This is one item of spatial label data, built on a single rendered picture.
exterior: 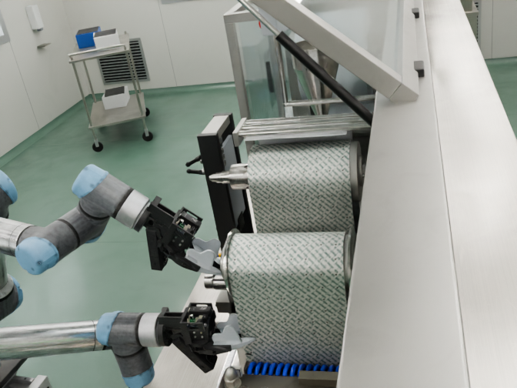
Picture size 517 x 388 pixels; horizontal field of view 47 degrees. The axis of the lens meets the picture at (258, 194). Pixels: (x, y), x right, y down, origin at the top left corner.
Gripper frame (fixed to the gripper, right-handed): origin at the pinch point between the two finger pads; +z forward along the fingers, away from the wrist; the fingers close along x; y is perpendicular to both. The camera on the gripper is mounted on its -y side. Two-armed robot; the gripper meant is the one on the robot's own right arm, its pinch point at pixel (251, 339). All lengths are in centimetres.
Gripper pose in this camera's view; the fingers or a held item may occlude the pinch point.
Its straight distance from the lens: 132.6
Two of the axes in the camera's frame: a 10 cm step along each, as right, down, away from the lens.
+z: 9.6, -0.4, -2.6
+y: -1.5, -8.8, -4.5
